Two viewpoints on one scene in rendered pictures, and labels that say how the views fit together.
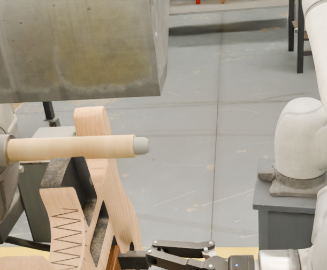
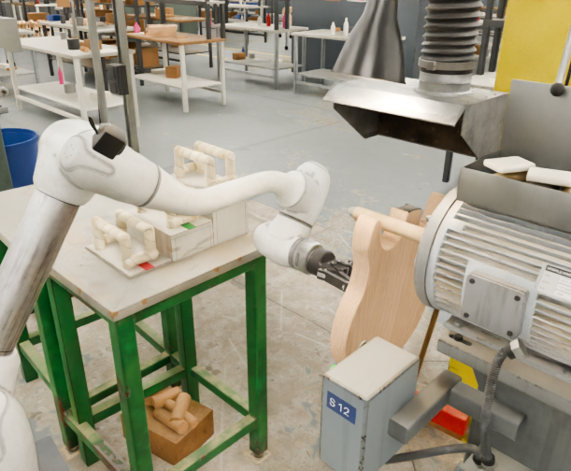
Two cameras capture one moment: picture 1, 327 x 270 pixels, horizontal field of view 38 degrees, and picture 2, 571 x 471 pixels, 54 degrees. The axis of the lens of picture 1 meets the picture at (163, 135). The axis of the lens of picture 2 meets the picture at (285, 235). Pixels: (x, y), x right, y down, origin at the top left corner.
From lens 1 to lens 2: 1.73 m
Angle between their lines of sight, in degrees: 119
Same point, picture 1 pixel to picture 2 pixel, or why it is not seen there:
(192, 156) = not seen: outside the picture
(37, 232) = not seen: hidden behind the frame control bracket
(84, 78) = (403, 131)
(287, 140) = (27, 435)
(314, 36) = (177, 190)
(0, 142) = not seen: hidden behind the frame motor
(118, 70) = (391, 126)
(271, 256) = (309, 243)
